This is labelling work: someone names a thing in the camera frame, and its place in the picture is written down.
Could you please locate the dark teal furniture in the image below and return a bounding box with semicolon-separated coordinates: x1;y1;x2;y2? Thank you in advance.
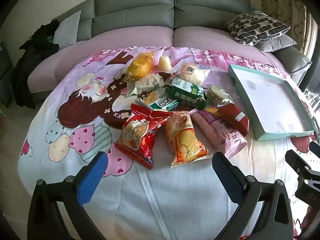
0;42;13;105

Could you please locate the patterned curtain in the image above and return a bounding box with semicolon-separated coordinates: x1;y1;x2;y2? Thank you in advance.
261;0;315;58

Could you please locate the green white packet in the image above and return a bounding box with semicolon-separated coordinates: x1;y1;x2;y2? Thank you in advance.
171;77;207;110

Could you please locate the orange bread packet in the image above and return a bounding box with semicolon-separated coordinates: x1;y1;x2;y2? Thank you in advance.
124;51;156;82

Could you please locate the black clothing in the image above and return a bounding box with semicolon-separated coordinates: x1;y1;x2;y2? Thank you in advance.
12;19;60;110

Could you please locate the printed cartoon blanket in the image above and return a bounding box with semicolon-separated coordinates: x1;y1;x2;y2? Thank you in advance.
17;46;320;240

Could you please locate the teal white packet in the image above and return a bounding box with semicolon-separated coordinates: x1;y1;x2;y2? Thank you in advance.
136;90;180;112

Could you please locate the pink packet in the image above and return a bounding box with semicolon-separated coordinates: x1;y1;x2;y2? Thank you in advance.
191;110;248;159

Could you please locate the cream biscuit packet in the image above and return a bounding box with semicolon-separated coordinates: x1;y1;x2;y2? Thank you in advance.
126;72;165;97

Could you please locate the black patterned pillow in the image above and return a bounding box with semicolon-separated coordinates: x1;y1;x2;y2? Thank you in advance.
225;11;292;46

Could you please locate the clear rice crisp packet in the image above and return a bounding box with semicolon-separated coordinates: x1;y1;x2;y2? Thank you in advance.
206;85;234;108

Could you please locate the yellow bread packet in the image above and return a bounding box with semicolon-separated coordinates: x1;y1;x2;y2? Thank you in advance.
164;110;213;169

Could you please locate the grey sofa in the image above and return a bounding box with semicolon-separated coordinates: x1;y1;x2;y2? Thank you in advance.
26;0;313;100

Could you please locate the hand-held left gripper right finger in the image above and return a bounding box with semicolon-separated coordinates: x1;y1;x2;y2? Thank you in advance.
212;151;293;240

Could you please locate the pink sofa cover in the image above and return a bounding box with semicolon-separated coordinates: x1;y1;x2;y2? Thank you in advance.
27;26;293;93

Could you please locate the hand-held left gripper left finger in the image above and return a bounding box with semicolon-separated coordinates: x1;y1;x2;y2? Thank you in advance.
27;151;109;240

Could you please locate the red cracker packet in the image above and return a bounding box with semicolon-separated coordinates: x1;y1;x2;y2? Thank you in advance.
115;103;173;169

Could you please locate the teal cardboard tray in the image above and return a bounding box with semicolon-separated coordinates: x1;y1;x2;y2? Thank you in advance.
228;64;315;141

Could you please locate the light grey pillow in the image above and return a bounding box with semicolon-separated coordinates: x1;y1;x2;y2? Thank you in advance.
53;10;82;51

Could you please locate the dark red packet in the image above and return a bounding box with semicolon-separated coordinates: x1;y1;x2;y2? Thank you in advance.
204;102;250;137

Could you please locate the white jelly cup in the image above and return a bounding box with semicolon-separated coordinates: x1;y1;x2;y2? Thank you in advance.
159;56;173;71

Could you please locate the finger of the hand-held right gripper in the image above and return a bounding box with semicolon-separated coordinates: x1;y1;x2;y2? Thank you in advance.
285;149;320;179
309;141;320;156

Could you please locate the white bun packet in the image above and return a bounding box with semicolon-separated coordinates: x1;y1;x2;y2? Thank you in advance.
176;62;212;85

